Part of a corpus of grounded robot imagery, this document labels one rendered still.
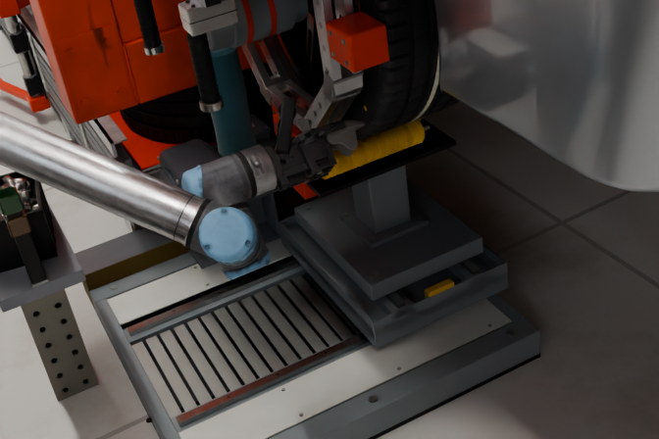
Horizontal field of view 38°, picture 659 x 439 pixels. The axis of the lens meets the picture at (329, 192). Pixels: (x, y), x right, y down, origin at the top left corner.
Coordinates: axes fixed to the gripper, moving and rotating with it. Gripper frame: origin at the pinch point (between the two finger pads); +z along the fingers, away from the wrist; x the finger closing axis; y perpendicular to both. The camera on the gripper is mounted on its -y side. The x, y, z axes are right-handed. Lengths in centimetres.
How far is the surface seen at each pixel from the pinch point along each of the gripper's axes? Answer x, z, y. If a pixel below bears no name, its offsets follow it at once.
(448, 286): -30.2, 15.7, 35.3
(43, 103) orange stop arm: -171, -38, -92
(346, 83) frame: 12.3, -3.6, -4.3
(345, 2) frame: 23.1, -1.7, -15.2
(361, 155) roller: -13.0, 3.2, 3.7
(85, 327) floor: -86, -58, 4
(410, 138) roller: -13.2, 15.2, 4.0
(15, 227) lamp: -13, -66, -7
